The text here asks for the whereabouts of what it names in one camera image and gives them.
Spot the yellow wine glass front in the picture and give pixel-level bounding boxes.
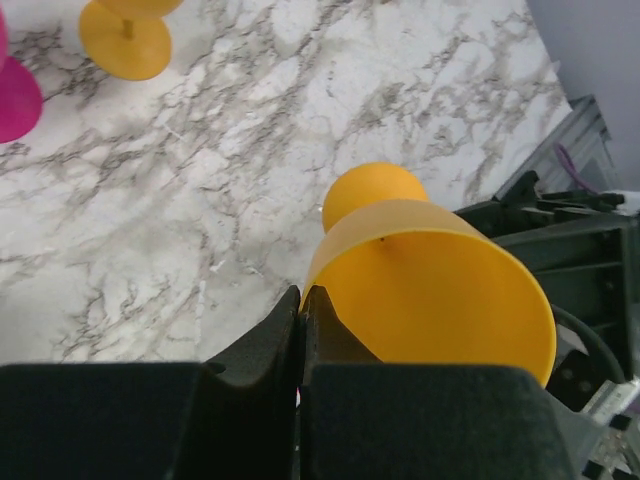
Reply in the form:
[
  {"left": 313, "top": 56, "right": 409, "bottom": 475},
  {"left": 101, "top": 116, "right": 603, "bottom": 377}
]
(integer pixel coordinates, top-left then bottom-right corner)
[{"left": 78, "top": 0, "right": 182, "bottom": 81}]

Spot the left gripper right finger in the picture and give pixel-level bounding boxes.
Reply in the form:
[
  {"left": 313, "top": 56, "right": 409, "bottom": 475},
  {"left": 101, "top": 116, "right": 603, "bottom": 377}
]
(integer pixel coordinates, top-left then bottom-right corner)
[{"left": 300, "top": 286, "right": 578, "bottom": 479}]

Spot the pink plastic wine glass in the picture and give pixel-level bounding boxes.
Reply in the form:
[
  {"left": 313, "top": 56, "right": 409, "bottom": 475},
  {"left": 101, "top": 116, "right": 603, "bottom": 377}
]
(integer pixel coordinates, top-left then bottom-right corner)
[{"left": 0, "top": 13, "right": 44, "bottom": 144}]

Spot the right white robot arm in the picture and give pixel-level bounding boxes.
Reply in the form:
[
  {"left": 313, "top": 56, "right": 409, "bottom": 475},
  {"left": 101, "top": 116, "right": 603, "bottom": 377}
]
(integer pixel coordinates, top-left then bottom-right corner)
[{"left": 457, "top": 170, "right": 639, "bottom": 353}]

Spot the yellow wine glass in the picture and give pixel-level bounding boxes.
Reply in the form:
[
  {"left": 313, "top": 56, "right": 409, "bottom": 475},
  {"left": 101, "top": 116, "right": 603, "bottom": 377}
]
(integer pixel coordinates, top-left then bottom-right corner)
[
  {"left": 78, "top": 0, "right": 182, "bottom": 81},
  {"left": 305, "top": 162, "right": 557, "bottom": 385}
]

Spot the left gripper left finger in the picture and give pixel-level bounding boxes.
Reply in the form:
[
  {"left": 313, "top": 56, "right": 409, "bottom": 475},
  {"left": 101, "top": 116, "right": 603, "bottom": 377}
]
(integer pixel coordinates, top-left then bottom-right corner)
[{"left": 1, "top": 287, "right": 300, "bottom": 479}]

